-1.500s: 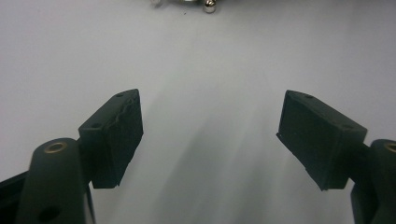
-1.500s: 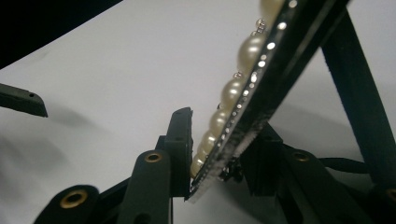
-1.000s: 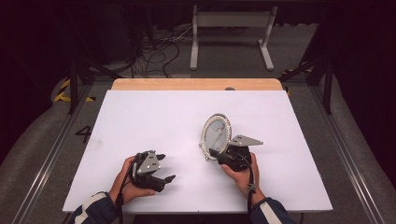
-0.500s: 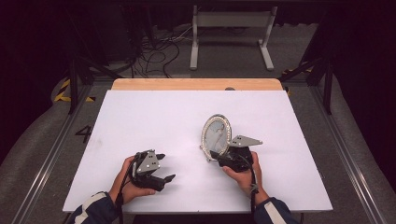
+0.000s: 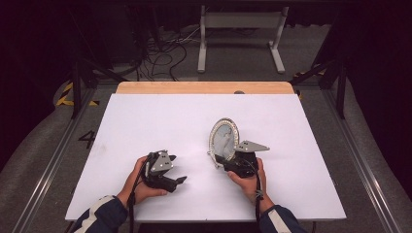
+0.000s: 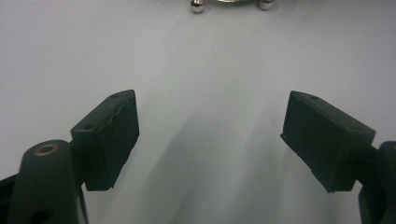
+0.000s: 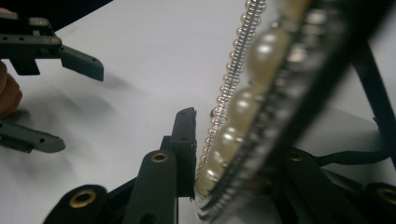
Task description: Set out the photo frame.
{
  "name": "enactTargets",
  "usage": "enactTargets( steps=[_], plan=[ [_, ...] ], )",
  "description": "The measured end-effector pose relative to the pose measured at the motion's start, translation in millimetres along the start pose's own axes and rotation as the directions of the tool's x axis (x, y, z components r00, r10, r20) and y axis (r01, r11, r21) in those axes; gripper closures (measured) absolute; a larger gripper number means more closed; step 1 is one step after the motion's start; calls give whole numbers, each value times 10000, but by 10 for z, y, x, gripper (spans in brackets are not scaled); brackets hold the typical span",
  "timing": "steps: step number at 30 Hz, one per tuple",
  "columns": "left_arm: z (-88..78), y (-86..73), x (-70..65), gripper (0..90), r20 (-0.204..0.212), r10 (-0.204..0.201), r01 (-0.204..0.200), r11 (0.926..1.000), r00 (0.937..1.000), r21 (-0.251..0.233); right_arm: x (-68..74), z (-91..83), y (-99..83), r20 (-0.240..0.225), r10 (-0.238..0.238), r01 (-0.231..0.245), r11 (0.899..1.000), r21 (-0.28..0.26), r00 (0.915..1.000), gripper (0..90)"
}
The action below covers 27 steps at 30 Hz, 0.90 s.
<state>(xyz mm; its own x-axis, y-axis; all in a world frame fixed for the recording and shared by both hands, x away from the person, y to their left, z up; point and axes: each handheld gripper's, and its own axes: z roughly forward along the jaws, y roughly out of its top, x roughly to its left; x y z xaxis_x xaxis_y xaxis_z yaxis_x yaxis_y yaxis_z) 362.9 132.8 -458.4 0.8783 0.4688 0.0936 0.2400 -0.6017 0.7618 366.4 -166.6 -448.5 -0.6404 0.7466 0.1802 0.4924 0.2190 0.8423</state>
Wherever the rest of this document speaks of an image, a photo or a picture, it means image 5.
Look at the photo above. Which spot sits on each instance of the white metal stand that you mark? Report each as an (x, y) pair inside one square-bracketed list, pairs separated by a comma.
[(241, 20)]

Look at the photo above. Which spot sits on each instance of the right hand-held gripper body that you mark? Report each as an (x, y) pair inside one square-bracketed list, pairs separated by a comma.
[(247, 158)]

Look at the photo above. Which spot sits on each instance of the small grey table knob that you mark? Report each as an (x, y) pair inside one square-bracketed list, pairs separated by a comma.
[(239, 92)]

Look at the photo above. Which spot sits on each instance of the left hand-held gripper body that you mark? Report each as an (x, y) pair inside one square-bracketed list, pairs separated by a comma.
[(161, 165)]

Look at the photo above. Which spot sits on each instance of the white table board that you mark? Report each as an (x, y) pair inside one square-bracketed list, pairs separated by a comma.
[(155, 129)]

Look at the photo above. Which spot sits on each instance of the black metal stand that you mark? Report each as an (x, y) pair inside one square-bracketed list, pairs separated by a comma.
[(76, 90), (340, 93)]

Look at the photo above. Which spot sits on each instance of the aluminium floor rail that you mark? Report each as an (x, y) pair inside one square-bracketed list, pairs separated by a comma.
[(359, 168), (48, 174)]

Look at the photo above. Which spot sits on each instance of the person's left hand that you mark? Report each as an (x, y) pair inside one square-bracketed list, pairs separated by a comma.
[(142, 186)]

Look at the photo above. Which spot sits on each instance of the oval silver picture frame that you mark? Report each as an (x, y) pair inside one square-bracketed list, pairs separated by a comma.
[(223, 142)]

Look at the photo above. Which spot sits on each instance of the person's right hand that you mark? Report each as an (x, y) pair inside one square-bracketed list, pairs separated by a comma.
[(251, 186)]

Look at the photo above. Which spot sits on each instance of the wooden table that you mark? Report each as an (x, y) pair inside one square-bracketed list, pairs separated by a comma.
[(181, 87)]

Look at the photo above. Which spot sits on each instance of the yellow black floor tape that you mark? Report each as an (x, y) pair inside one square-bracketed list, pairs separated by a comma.
[(66, 92)]

